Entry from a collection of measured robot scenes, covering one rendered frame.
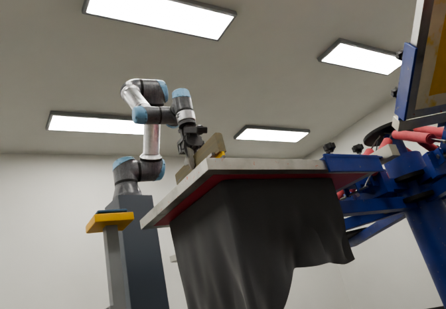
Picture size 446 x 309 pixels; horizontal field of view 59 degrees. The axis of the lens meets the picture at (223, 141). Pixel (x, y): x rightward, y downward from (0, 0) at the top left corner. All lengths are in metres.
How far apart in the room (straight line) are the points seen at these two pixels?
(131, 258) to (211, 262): 0.63
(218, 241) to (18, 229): 4.11
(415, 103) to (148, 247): 1.31
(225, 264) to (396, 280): 5.46
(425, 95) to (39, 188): 4.60
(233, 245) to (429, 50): 0.98
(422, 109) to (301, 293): 5.16
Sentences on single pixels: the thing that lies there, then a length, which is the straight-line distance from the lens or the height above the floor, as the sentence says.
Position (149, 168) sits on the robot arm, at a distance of 2.07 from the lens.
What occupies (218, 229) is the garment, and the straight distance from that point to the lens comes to 1.26.
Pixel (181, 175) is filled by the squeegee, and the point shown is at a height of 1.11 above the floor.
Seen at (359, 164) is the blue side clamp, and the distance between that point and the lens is 1.55.
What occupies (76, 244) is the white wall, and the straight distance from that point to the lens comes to 5.24.
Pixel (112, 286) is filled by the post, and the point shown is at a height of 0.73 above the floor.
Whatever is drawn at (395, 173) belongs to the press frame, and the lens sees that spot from 2.30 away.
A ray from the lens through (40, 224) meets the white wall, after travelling 5.24.
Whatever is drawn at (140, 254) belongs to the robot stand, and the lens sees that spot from 1.89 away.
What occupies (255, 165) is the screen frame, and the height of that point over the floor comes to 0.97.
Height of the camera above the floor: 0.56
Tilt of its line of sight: 24 degrees up
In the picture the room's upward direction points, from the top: 14 degrees counter-clockwise
